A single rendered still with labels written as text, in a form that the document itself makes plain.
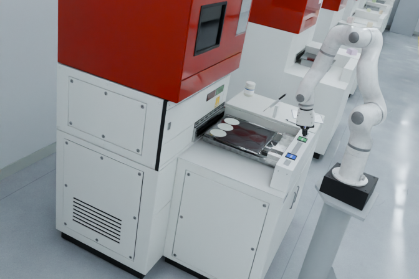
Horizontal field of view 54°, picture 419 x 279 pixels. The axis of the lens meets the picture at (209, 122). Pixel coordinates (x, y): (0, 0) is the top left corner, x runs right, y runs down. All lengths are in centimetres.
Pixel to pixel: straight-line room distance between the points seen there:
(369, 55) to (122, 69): 123
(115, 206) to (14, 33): 145
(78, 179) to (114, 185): 27
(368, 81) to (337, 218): 77
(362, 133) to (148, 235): 128
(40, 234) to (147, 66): 151
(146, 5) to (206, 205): 114
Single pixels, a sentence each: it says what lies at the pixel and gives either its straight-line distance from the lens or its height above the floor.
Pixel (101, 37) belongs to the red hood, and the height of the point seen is 143.
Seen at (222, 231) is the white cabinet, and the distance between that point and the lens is 242.
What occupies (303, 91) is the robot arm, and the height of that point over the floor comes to 129.
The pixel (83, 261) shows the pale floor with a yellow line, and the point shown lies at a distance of 282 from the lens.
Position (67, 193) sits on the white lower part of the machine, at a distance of 268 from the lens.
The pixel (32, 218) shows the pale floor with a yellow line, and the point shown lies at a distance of 316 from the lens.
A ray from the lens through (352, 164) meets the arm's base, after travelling 226.
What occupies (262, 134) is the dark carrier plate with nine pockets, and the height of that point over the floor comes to 90.
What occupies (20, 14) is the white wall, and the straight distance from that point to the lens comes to 321.
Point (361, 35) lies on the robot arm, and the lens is 211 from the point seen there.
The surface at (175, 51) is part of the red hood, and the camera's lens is 189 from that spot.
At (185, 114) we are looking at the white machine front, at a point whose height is 108.
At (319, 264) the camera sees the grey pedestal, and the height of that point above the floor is 35.
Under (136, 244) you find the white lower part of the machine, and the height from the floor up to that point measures 28.
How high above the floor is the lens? 199
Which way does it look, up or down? 25 degrees down
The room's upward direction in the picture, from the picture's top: 10 degrees clockwise
